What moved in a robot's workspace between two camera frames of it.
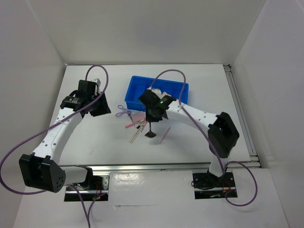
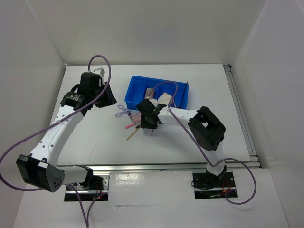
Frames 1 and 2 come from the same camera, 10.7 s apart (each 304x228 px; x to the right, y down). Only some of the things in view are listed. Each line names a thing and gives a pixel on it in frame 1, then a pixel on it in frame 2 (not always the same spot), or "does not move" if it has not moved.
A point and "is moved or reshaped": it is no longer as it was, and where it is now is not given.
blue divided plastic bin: (137, 85) does not move
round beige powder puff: (157, 91) is moved or reshaped
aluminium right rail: (254, 159) does not move
